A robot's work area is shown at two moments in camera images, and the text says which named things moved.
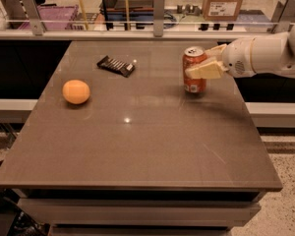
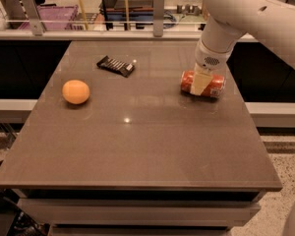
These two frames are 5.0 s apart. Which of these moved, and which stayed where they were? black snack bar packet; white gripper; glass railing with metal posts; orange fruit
Moved: white gripper
Stayed: orange fruit; glass railing with metal posts; black snack bar packet
